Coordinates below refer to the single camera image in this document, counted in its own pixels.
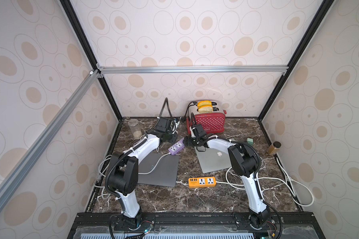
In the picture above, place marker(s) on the red polka dot toaster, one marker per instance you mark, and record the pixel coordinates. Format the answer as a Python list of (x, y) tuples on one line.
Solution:
[(211, 122)]

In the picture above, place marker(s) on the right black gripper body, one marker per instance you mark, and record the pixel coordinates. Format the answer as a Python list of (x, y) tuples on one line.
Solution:
[(196, 131)]

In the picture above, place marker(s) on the silver aluminium rail back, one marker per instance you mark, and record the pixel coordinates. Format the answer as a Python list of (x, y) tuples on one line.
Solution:
[(193, 69)]

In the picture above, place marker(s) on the silver apple laptop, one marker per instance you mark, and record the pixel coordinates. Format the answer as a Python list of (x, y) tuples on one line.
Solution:
[(220, 154)]

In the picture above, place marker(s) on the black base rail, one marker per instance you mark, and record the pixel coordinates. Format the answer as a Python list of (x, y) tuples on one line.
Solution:
[(300, 225)]

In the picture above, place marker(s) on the green charger adapter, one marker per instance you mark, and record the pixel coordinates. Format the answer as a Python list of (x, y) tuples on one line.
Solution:
[(250, 141)]

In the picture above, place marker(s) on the dark grey laptop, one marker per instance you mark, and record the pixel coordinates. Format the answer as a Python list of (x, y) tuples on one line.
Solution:
[(162, 174)]

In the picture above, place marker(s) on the orange power strip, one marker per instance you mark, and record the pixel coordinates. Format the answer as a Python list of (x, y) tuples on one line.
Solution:
[(202, 182)]

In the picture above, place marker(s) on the purple power strip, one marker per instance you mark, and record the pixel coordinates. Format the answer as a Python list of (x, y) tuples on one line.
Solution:
[(177, 147)]

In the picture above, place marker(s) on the pale bread slice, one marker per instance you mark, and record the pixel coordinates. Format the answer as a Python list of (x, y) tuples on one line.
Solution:
[(205, 109)]

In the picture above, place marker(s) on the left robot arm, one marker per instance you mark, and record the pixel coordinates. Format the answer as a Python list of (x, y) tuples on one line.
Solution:
[(122, 177)]

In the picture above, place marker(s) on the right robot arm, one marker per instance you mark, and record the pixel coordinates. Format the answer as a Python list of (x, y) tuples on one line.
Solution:
[(245, 162)]

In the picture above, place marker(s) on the silver aluminium rail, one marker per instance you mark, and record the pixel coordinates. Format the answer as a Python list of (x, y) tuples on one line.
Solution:
[(19, 173), (193, 69)]

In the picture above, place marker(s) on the silver aluminium rail left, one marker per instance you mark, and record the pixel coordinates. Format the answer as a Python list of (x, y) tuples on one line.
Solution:
[(19, 173)]

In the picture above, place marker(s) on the small amber bottle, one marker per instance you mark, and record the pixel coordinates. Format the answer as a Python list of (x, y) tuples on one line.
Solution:
[(274, 148)]

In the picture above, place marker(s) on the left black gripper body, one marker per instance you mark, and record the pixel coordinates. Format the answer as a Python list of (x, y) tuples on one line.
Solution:
[(169, 137)]

